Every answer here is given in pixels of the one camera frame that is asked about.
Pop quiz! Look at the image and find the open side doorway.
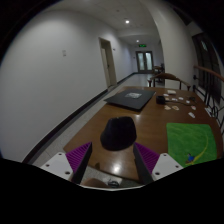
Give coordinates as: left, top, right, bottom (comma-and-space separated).
98, 37, 118, 89

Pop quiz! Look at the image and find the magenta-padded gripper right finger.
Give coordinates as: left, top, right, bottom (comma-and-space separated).
133, 142, 184, 186

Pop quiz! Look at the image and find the glazed double door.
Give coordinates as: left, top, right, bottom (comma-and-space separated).
135, 50, 155, 74

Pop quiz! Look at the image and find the brown wooden armchair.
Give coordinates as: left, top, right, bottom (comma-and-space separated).
147, 72, 192, 92

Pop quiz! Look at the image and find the wood-topped black metal railing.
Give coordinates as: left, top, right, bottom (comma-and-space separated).
192, 64, 224, 134

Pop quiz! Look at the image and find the closed black laptop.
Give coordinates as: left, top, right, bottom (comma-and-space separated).
103, 87, 157, 112

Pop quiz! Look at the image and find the small black box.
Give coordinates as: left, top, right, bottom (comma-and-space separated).
155, 95, 167, 105

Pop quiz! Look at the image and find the black computer mouse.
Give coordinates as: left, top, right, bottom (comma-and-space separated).
99, 116, 138, 152

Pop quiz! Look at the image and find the green printed mouse pad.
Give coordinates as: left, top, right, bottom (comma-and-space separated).
166, 122, 219, 168

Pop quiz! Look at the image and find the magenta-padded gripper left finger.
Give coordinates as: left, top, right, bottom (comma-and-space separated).
40, 141, 94, 185

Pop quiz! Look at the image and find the dark framed window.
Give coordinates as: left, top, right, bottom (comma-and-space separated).
191, 32, 223, 104

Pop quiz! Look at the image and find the dark wooden chair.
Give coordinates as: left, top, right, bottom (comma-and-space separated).
152, 65, 165, 76

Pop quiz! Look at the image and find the small black device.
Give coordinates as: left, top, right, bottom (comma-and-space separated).
186, 96, 198, 105

